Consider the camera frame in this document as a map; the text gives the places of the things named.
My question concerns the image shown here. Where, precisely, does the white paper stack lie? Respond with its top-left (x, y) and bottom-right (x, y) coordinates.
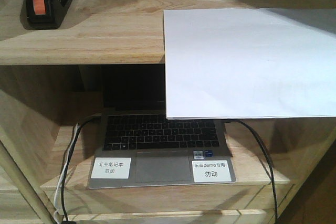
top-left (163, 8), bottom-right (335, 119)

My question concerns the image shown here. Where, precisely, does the black stapler orange label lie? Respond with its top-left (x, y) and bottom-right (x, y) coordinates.
top-left (26, 0), bottom-right (72, 30)

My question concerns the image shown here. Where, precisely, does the grey laptop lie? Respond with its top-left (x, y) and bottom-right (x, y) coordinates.
top-left (88, 64), bottom-right (236, 189)

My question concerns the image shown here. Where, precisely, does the white label right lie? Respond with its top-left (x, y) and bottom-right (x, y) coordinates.
top-left (192, 160), bottom-right (233, 183)

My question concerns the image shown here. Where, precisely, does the white label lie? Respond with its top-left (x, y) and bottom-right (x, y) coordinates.
top-left (192, 160), bottom-right (233, 183)
top-left (90, 157), bottom-right (131, 179)

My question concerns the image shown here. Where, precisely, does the white label left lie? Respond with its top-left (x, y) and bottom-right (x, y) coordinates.
top-left (90, 157), bottom-right (131, 179)

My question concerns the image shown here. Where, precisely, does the wooden shelf unit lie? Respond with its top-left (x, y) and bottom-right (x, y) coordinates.
top-left (1, 0), bottom-right (335, 223)

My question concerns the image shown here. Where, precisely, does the black cable right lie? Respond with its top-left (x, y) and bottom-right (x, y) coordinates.
top-left (227, 119), bottom-right (279, 224)

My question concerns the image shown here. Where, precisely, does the black cable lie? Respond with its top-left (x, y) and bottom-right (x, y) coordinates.
top-left (60, 117), bottom-right (101, 224)
top-left (227, 119), bottom-right (279, 224)

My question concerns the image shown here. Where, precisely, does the black cable left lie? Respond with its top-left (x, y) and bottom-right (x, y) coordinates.
top-left (60, 117), bottom-right (101, 224)

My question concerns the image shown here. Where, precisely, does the white cable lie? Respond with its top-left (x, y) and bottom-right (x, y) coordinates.
top-left (54, 122), bottom-right (79, 224)

